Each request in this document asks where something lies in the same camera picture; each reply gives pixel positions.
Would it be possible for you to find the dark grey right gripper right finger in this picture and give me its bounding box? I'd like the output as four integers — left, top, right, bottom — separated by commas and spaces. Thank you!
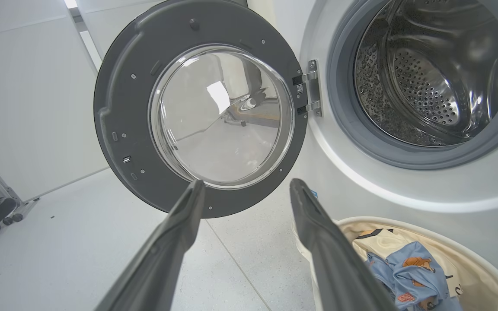
290, 178, 399, 311

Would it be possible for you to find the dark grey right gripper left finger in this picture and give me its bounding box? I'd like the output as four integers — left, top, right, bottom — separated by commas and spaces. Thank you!
95, 180, 206, 311

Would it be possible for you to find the light blue printed garment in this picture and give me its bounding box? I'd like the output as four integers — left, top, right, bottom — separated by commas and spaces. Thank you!
352, 228, 468, 311

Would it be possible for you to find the black glass washer door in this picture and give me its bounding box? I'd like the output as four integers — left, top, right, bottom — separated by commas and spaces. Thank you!
93, 0, 309, 219

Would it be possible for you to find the white front-load washing machine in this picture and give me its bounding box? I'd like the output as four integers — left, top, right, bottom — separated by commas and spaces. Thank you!
249, 0, 498, 303

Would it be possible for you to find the cream canvas laundry basket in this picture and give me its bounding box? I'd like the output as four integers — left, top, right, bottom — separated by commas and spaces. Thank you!
292, 216, 498, 311

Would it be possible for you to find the grey rubber door gasket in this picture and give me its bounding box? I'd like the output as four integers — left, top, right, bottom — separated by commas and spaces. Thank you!
326, 0, 498, 170

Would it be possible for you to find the metal door hinge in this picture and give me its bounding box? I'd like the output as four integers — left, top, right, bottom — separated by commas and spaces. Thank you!
293, 60, 323, 118

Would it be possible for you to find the stainless steel washing machine drum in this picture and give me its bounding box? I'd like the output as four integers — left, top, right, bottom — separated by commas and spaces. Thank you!
354, 0, 498, 147

